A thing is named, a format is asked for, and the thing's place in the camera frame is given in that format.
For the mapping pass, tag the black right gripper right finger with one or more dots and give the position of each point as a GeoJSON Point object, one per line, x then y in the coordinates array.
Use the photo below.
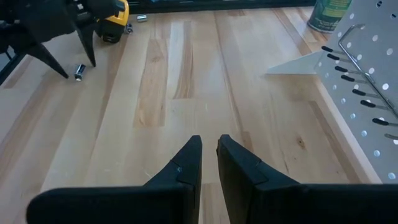
{"type": "Point", "coordinates": [311, 205]}

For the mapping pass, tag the white metal peg board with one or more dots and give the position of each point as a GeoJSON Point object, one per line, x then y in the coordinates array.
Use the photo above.
{"type": "Point", "coordinates": [367, 93]}

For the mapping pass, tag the green white spray can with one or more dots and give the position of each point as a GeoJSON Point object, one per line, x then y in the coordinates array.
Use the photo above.
{"type": "Point", "coordinates": [328, 15]}

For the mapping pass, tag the chrome socket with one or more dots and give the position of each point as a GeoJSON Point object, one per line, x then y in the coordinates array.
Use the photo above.
{"type": "Point", "coordinates": [142, 18]}
{"type": "Point", "coordinates": [128, 28]}
{"type": "Point", "coordinates": [79, 72]}

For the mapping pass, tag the yellow black tape measure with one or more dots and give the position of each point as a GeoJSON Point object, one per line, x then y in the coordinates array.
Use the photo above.
{"type": "Point", "coordinates": [113, 23]}

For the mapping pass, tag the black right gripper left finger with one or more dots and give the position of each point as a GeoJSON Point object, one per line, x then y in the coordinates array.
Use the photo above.
{"type": "Point", "coordinates": [124, 205]}

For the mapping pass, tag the metal multi-hook wrench rack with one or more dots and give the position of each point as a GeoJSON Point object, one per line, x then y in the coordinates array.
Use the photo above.
{"type": "Point", "coordinates": [357, 65]}

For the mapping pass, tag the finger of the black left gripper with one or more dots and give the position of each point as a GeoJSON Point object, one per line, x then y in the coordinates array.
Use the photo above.
{"type": "Point", "coordinates": [87, 43]}
{"type": "Point", "coordinates": [49, 60]}

